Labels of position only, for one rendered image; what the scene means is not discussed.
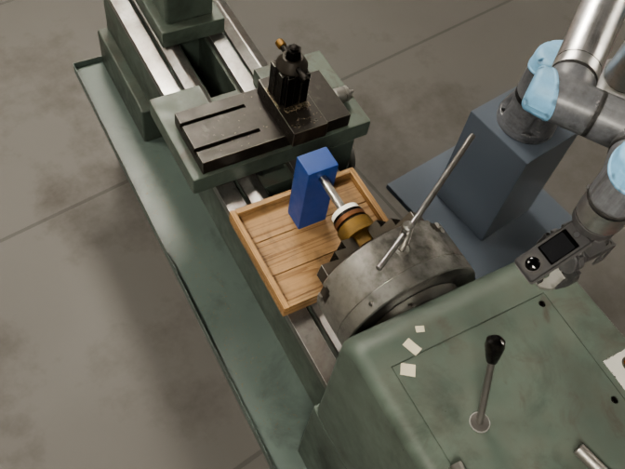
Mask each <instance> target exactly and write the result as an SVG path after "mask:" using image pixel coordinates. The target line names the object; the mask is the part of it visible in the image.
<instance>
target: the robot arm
mask: <svg viewBox="0 0 625 469"><path fill-rule="evenodd" d="M624 18H625V0H581V2H580V4H579V6H578V10H577V12H576V14H575V16H574V19H573V20H572V22H571V24H570V26H569V29H568V31H567V33H566V35H565V39H564V40H552V41H551V42H546V43H544V44H542V45H540V46H539V47H538V48H537V50H536V51H535V53H534V55H533V56H532V57H531V58H530V60H529V62H528V64H527V67H526V69H525V72H524V74H523V76H522V78H521V80H520V82H519V84H518V86H517V88H516V89H515V90H514V91H513V92H512V93H511V94H509V95H508V96H507V97H506V98H505V99H504V100H503V101H502V102H501V104H500V106H499V108H498V110H497V120H498V123H499V126H500V127H501V129H502V130H503V131H504V132H505V133H506V134H507V135H508V136H510V137H511V138H513V139H515V140H516V141H520V142H522V143H527V144H540V143H543V142H545V141H548V140H549V139H550V138H551V137H552V135H553V134H554V132H555V130H556V129H557V126H558V127H562V128H564V129H567V130H569V131H571V132H573V133H576V134H578V135H580V136H582V137H584V138H586V139H588V140H590V141H594V142H596V143H599V144H601V145H603V146H604V147H607V148H609V149H608V152H607V157H606V160H605V164H604V166H603V168H602V170H601V171H600V173H599V174H598V175H597V177H596V178H595V179H594V181H593V182H592V184H588V185H587V186H586V189H587V191H586V193H585V194H584V195H583V196H582V197H581V198H580V200H579V201H578V203H577V206H576V207H575V209H574V210H573V213H572V221H568V222H566V223H563V224H562V225H561V228H560V229H557V228H554V229H552V230H551V234H550V233H549V232H548V233H545V234H544V235H543V237H542V238H541V239H540V240H539V241H538V243H537V244H536V245H535V246H534V247H532V248H531V249H530V250H528V251H527V252H525V253H524V254H522V255H521V256H519V257H518V258H516V259H515V261H514V263H515V265H516V267H517V268H518V269H519V271H520V272H521V273H522V275H523V276H524V277H525V279H526V280H527V282H528V283H529V284H531V285H533V284H535V283H536V285H537V286H538V287H539V289H544V290H552V289H558V288H566V287H568V286H570V285H572V284H574V283H576V282H577V281H578V280H579V275H581V271H580V270H579V269H581V268H582V267H583V266H584V264H585V262H587V261H590V260H593V259H595V258H596V260H595V261H594V262H593V263H592V265H595V264H596V263H598V262H600V261H602V260H603V259H604V258H605V257H606V256H607V255H608V254H609V252H610V251H611V250H612V249H613V248H614V247H615V246H616V245H617V244H616V242H615V241H614V240H613V239H612V238H611V237H612V236H613V235H614V234H616V233H618V232H619V231H620V230H621V229H622V227H623V226H624V225H625V41H624V42H623V44H622V45H621V47H620V48H619V49H618V51H617V53H616V54H615V56H614V57H613V58H612V59H609V60H608V56H609V54H610V51H611V49H612V46H613V45H614V43H615V40H616V38H617V35H618V31H619V29H620V27H621V24H622V22H623V20H624ZM609 242H610V243H611V244H610V246H608V247H607V245H608V244H609ZM604 253H605V255H604V256H603V254H604ZM602 256H603V257H602ZM548 274H550V275H549V276H548V277H546V278H544V276H546V275H548Z"/></svg>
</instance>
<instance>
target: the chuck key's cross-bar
mask: <svg viewBox="0 0 625 469"><path fill-rule="evenodd" d="M474 138H475V135H474V134H472V133H471V134H470V135H469V136H468V138H467V139H466V141H464V143H463V144H462V146H461V147H460V149H459V151H458V152H457V154H456V155H455V157H454V158H453V159H452V161H451V162H450V164H449V165H448V167H447V168H446V170H445V172H444V173H443V175H442V176H441V178H440V179H439V181H438V182H437V183H436V184H435V186H434V187H433V188H432V190H431V192H430V193H429V195H428V196H427V198H426V199H425V201H424V202H423V204H422V205H421V207H420V208H419V210H418V211H417V213H416V214H415V216H414V217H413V218H412V220H411V221H412V222H413V223H414V225H416V223H417V222H418V221H419V219H420V218H421V216H422V215H423V213H424V212H425V210H426V209H427V207H428V206H429V204H430V203H431V202H432V201H433V199H434V198H435V196H436V195H437V193H438V192H439V190H440V189H441V187H442V186H443V184H444V183H445V181H446V179H447V178H448V176H449V175H450V173H451V172H452V170H453V169H454V167H455V166H456V165H457V163H458V162H459V160H460V159H461V157H462V156H463V155H464V153H465V152H466V150H467V149H468V147H469V146H470V144H471V143H472V141H473V139H474ZM406 237H407V234H405V233H403V232H402V233H400V235H399V236H398V237H397V239H396V240H395V241H394V243H393V244H392V246H391V247H390V248H389V250H388V251H387V252H386V254H385V255H384V256H383V258H382V259H381V260H380V262H379V263H378V265H377V266H376V268H377V270H379V271H381V270H382V269H383V267H384V266H385V265H386V263H387V262H388V261H389V259H390V258H391V256H392V255H393V253H394V252H395V251H396V250H397V249H398V248H399V246H400V245H401V244H402V242H403V241H404V240H405V238H406Z"/></svg>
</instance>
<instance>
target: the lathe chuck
mask: <svg viewBox="0 0 625 469"><path fill-rule="evenodd" d="M435 225H436V226H437V228H439V229H440V230H441V232H436V231H435V229H433V228H432V227H431V223H430V222H429V221H418V222H417V223H416V225H415V227H414V230H413V233H412V235H411V238H410V242H409V244H408V245H409V247H410V251H409V253H408V254H406V255H405V256H400V255H397V254H396V253H395V252H394V253H393V255H392V256H391V258H390V259H389V261H388V262H387V263H386V265H385V266H384V267H383V269H382V270H381V271H379V270H377V268H376V266H377V265H378V263H379V262H380V260H381V259H382V258H383V256H384V255H385V254H386V252H387V251H388V250H389V248H390V247H391V246H392V244H393V243H394V241H395V240H396V239H397V237H398V236H399V235H400V232H401V229H402V226H399V227H397V228H394V229H392V230H390V231H389V232H387V233H385V234H382V235H380V236H378V237H376V238H374V239H373V240H371V241H369V242H368V243H366V244H365V245H363V246H362V247H360V248H358V249H357V250H356V251H355V252H354V253H353V254H351V255H350V256H349V257H348V258H346V259H345V260H344V261H343V262H342V263H341V264H339V265H338V266H337V267H336V268H335V269H334V270H333V272H332V273H331V274H330V275H329V276H328V277H327V279H326V280H325V282H324V284H323V285H324V286H325V288H328V289H329V293H328V294H329V295H330V296H329V298H328V299H327V301H326V302H324V301H323V296H322V294H321V293H320V292H318V296H317V304H318V306H319V308H320V309H321V311H322V313H323V314H324V316H325V318H326V320H327V322H328V324H329V325H330V327H331V328H332V329H333V331H334V333H335V335H336V336H337V337H338V332H339V327H340V325H341V324H342V322H343V321H344V319H345V318H346V317H347V315H348V314H349V313H350V312H351V311H352V310H353V309H354V308H355V307H356V306H357V305H358V304H359V303H360V302H361V301H362V300H363V299H365V298H366V297H367V296H368V295H369V294H371V293H372V292H373V291H375V290H376V289H377V288H379V287H380V286H382V285H383V284H385V283H386V282H388V281H389V280H391V279H392V278H394V277H396V276H397V275H399V274H400V273H402V272H404V271H406V270H408V269H410V268H412V267H414V266H416V265H418V264H420V263H423V262H425V261H428V260H431V259H434V258H437V257H441V256H445V255H452V254H456V255H461V256H463V255H462V253H461V252H460V251H459V249H458V247H457V246H456V245H455V243H454V242H453V240H452V239H451V238H450V236H449V235H448V234H447V232H446V231H445V229H444V228H443V226H442V225H441V224H440V223H438V222H436V223H435ZM463 257H464V256H463ZM464 258H465V257H464Z"/></svg>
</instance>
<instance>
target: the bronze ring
mask: <svg viewBox="0 0 625 469"><path fill-rule="evenodd" d="M372 223H373V220H372V219H371V217H370V216H369V215H368V214H366V213H365V212H364V210H363V209H362V208H361V207H359V206H354V207H350V208H347V209H345V210H343V211H342V212H341V213H340V214H339V215H338V216H337V217H336V219H335V220H334V222H333V225H334V227H335V229H336V231H337V232H338V237H339V240H340V241H341V240H345V239H348V238H351V237H353V239H354V240H355V242H356V243H357V245H358V247H359V248H360V247H362V246H363V245H365V244H366V243H368V242H369V241H371V240H373V237H372V236H371V234H370V233H369V231H368V230H367V228H368V227H369V226H370V225H371V224H372Z"/></svg>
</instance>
